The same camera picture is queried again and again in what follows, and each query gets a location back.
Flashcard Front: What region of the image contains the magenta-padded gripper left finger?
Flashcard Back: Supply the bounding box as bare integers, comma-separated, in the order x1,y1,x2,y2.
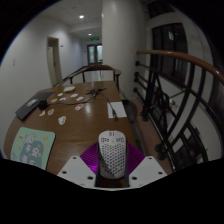
57,142,101,188

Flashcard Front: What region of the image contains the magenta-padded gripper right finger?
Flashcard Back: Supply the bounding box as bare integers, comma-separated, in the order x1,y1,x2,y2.
124,143,168,188

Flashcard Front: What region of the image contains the white perforated computer mouse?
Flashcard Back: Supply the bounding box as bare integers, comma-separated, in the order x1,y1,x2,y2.
97,129,128,180

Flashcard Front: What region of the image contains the mint green printed mouse pad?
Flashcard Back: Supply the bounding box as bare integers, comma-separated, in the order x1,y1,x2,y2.
10,126,56,171

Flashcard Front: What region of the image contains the white paper sheet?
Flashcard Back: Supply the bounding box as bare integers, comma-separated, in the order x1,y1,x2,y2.
106,101,128,119

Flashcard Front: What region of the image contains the small black box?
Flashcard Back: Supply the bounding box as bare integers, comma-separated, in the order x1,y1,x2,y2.
37,100,48,111

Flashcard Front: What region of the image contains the black closed laptop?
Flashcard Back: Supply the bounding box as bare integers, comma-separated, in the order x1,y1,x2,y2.
14,91,55,121

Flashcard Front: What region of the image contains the small flat white box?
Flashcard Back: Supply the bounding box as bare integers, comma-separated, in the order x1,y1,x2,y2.
62,85,77,93

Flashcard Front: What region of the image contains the wooden armchair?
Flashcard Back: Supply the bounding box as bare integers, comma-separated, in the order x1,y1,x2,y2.
68,63,123,90

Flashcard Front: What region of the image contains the white side door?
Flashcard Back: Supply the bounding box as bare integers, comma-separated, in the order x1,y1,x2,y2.
46,36,64,88

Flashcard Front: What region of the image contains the glazed double door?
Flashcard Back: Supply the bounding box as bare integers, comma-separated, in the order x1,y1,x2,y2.
86,43,103,65

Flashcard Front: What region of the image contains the black railing with wooden handrail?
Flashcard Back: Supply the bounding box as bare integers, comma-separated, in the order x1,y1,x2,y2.
132,49,224,173

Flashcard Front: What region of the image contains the dark window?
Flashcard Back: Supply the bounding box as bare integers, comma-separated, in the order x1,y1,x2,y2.
151,22,188,88

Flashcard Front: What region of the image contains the black cable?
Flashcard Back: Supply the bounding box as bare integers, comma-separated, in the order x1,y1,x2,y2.
46,87,119,121

